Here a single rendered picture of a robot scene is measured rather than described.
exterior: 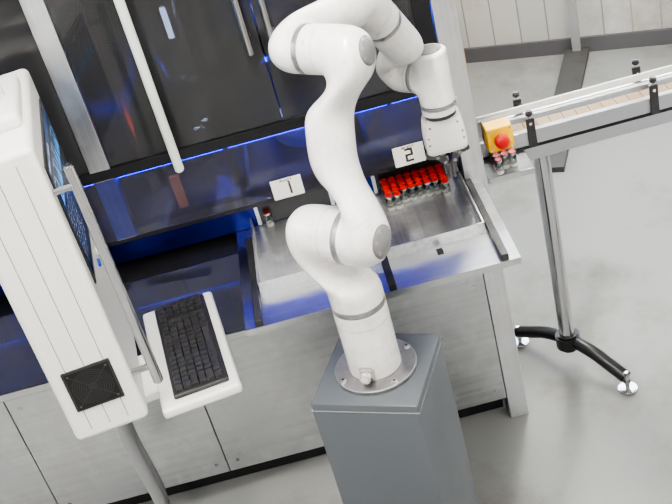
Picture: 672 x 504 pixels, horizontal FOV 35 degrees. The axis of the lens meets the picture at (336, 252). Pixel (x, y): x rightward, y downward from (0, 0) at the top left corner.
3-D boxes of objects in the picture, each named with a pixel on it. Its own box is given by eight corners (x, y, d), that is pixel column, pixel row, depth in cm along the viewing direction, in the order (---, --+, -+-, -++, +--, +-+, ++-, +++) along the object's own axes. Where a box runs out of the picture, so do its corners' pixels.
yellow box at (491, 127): (483, 142, 298) (479, 119, 294) (508, 135, 298) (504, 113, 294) (490, 154, 292) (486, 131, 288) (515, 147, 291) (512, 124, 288)
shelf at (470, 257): (238, 238, 306) (236, 232, 305) (476, 174, 304) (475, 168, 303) (247, 337, 265) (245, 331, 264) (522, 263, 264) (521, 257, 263)
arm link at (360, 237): (338, 249, 234) (402, 259, 225) (306, 269, 225) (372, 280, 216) (316, 18, 216) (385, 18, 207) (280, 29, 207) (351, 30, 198)
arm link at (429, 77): (410, 107, 251) (445, 110, 246) (399, 56, 244) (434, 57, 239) (427, 91, 257) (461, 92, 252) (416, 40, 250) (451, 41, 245)
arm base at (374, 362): (407, 396, 233) (389, 330, 223) (325, 395, 240) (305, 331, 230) (425, 340, 248) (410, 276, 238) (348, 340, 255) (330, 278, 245)
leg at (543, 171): (552, 343, 357) (520, 143, 317) (578, 336, 357) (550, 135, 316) (560, 360, 350) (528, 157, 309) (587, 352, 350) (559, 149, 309)
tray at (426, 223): (368, 196, 304) (365, 186, 302) (457, 172, 303) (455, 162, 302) (388, 259, 275) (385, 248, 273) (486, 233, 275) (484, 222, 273)
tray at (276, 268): (253, 227, 304) (249, 217, 303) (341, 204, 304) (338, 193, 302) (261, 294, 276) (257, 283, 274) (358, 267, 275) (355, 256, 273)
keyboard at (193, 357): (155, 313, 293) (152, 306, 292) (204, 296, 295) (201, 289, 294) (175, 400, 260) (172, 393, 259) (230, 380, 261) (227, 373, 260)
